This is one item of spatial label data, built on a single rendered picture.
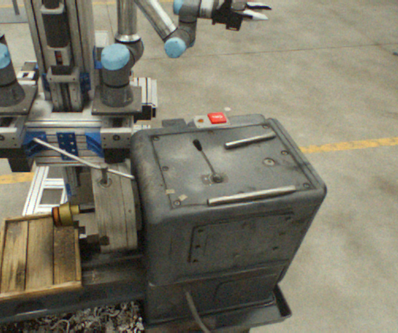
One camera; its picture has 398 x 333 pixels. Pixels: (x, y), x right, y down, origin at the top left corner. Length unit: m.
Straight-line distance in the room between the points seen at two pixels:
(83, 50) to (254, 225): 1.07
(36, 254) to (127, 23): 1.01
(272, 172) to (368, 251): 1.75
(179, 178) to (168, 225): 0.17
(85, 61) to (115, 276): 0.98
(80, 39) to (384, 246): 2.38
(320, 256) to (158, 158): 1.75
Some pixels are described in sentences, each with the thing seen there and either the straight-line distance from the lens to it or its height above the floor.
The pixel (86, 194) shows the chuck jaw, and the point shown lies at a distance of 1.30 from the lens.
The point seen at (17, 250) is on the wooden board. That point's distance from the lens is 1.53.
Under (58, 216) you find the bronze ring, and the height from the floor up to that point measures 1.10.
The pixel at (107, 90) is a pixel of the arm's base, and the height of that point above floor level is 1.23.
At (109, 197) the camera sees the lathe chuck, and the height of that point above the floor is 1.22.
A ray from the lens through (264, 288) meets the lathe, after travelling 1.67.
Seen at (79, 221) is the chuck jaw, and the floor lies 1.11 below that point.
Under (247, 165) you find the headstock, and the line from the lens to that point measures 1.27.
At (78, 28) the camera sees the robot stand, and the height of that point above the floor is 1.42.
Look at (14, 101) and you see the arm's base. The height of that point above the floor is 1.18.
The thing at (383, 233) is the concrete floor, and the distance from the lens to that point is 3.10.
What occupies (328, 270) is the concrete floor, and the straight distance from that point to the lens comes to 2.71.
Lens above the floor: 2.08
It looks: 45 degrees down
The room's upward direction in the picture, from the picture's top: 1 degrees clockwise
